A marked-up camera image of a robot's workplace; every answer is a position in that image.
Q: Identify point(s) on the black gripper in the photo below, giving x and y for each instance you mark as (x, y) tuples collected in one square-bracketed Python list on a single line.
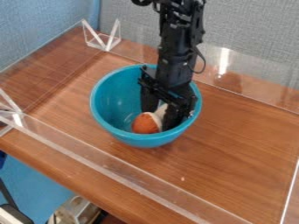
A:
[(166, 82)]

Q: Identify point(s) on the toy mushroom brown cap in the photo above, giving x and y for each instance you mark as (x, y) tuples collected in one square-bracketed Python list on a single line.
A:
[(149, 122)]

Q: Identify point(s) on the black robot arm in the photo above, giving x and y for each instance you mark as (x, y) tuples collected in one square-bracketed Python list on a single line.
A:
[(181, 20)]

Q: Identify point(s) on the blue plastic bowl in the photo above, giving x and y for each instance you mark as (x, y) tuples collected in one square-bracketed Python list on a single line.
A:
[(115, 107)]

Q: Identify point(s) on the clear acrylic back barrier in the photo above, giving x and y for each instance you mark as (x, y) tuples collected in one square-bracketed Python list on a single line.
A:
[(260, 79)]

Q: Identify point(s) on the clear acrylic barrier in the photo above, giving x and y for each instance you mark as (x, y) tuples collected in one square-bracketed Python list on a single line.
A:
[(260, 79), (70, 154)]

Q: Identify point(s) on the clear acrylic front barrier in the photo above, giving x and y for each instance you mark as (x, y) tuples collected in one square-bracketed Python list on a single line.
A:
[(70, 154)]

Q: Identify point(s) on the white object under table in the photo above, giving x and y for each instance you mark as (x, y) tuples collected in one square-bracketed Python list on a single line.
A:
[(75, 211)]

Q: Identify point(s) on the black stand leg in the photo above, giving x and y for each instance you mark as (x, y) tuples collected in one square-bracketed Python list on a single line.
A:
[(10, 213)]

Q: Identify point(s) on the clear acrylic corner bracket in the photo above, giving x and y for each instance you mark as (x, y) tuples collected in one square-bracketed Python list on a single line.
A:
[(99, 40)]

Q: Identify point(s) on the clear acrylic left bracket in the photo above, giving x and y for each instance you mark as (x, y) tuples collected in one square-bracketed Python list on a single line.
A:
[(11, 114)]

